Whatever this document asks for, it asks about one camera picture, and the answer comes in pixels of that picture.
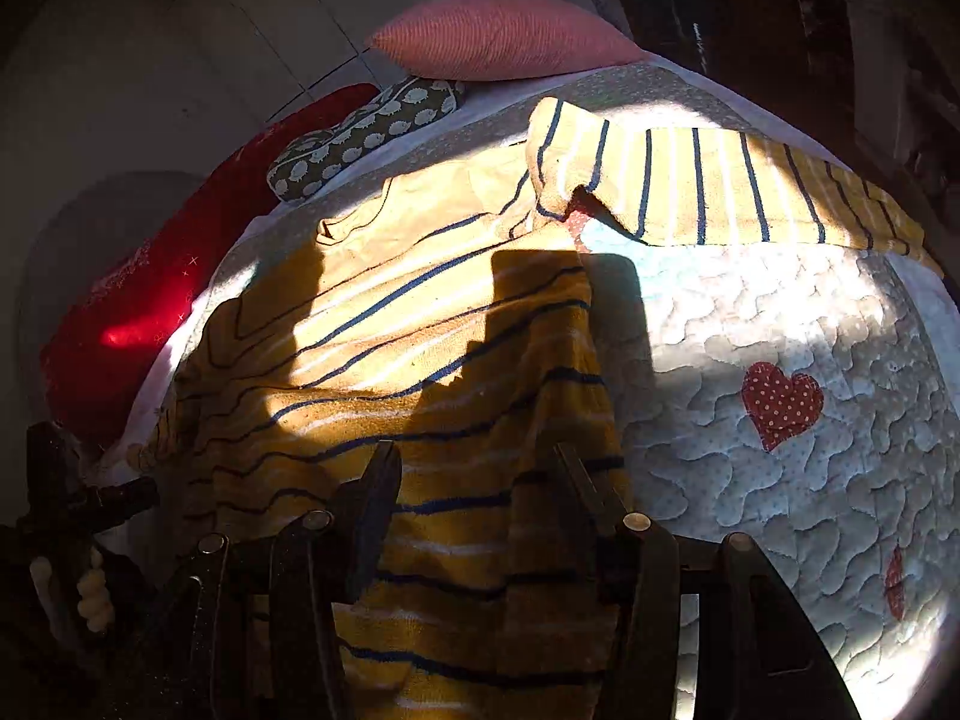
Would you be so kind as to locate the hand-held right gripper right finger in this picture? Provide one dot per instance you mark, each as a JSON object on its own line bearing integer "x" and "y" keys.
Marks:
{"x": 581, "y": 491}

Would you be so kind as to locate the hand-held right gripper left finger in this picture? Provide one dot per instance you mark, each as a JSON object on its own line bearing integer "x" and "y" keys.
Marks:
{"x": 369, "y": 510}

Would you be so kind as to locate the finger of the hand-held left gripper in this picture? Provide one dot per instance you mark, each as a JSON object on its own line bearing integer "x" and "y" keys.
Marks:
{"x": 120, "y": 501}

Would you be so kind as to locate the yellow striped shirt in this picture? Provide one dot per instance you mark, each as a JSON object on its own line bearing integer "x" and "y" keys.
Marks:
{"x": 450, "y": 330}

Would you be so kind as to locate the person's left hand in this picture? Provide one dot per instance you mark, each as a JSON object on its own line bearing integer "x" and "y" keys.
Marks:
{"x": 95, "y": 596}

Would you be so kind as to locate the white heart patchwork quilt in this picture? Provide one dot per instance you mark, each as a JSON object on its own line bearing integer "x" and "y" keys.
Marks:
{"x": 750, "y": 315}

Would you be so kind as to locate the red long pillow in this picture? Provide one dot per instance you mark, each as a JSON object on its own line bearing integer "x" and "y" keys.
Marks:
{"x": 187, "y": 262}

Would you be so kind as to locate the round white headboard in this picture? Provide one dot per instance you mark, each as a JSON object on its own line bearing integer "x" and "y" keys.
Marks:
{"x": 97, "y": 240}

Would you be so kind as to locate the green hedgehog print pillow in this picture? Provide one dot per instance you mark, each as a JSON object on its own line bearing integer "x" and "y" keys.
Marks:
{"x": 360, "y": 139}

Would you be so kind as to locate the pink ribbed pillow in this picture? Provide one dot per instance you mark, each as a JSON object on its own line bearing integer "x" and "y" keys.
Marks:
{"x": 502, "y": 34}

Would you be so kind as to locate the white glossy wardrobe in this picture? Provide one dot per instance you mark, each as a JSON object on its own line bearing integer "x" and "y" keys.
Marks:
{"x": 315, "y": 7}

